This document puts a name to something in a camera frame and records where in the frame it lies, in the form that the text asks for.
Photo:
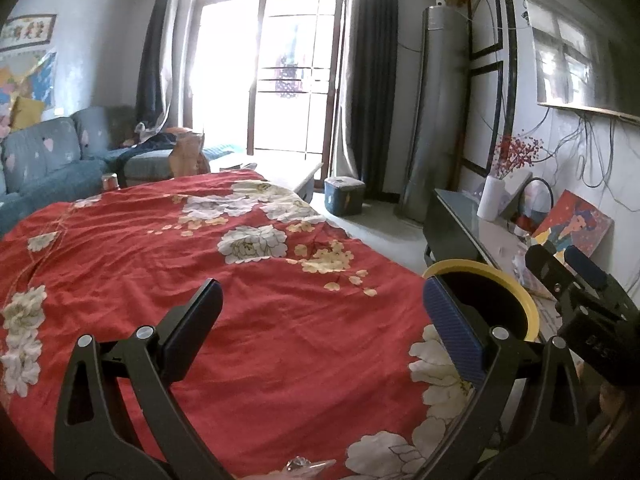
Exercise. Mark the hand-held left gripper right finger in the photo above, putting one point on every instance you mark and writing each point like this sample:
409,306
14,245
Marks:
452,322

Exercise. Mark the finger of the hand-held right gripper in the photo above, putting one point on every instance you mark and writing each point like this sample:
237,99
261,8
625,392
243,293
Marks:
590,266
550,272

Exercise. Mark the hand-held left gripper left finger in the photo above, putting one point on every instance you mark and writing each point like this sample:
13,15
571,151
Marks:
192,320

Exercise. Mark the yellow bin with black bag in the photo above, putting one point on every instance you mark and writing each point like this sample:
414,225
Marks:
482,290

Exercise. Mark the person's right hand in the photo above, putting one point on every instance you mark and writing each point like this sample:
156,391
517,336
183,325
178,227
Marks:
616,405

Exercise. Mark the clear bag of pastel items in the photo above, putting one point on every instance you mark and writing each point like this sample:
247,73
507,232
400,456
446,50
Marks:
525,275

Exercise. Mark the colourful figure painting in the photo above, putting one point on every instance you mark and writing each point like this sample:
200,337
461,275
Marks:
575,225

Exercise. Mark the red floral blanket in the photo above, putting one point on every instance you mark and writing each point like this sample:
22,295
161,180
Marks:
200,270

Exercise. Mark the white vase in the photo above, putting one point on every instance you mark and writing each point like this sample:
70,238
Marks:
489,200

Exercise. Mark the glass-topped television cabinet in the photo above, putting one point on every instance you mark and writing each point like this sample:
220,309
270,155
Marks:
460,220

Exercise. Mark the red drink can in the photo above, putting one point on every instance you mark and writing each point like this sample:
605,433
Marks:
110,182

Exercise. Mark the orange plush toy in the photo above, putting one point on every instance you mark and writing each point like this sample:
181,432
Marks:
187,157

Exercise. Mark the blue square stool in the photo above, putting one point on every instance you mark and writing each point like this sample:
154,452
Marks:
344,197

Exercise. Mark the white coffee table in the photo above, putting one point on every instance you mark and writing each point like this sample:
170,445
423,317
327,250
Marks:
295,175

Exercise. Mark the clear plastic wrapper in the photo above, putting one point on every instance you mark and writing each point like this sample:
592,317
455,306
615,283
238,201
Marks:
302,466

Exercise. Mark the dark clothes on sofa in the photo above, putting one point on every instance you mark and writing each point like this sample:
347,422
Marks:
160,135

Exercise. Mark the grey standing air conditioner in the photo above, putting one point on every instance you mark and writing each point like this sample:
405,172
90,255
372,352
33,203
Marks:
440,110

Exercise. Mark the blue patterned sofa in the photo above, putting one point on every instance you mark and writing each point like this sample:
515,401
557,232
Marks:
45,160

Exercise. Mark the dark grey curtain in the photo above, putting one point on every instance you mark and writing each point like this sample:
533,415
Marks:
370,75
157,55

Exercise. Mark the yellow pillow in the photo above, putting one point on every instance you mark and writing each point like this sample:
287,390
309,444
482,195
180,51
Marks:
27,112

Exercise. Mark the hanging laundry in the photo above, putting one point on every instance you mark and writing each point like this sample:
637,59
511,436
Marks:
289,65

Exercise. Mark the glass balcony door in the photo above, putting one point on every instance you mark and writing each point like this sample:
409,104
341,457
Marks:
280,60

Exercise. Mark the colourful country map poster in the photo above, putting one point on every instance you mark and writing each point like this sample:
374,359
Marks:
30,82

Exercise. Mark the framed calligraphy poster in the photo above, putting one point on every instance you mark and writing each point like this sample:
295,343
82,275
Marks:
30,32

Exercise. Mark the wall-mounted television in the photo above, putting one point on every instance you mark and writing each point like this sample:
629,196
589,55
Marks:
585,35

